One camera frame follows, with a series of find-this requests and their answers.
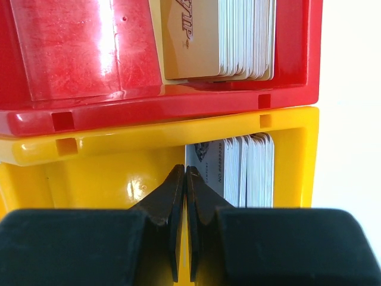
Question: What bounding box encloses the brown card stack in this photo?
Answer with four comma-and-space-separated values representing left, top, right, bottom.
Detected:
160, 1, 277, 82

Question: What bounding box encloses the orange plastic bin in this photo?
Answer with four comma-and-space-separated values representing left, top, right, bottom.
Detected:
1, 107, 319, 285

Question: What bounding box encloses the white VIP card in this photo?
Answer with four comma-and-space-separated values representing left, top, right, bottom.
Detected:
185, 139, 227, 198

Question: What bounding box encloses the red plastic bin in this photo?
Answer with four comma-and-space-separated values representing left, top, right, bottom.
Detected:
1, 1, 323, 138

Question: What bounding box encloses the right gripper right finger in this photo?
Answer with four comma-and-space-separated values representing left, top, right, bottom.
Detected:
185, 167, 380, 285

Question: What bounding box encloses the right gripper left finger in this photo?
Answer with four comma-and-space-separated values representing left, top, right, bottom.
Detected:
1, 164, 185, 285

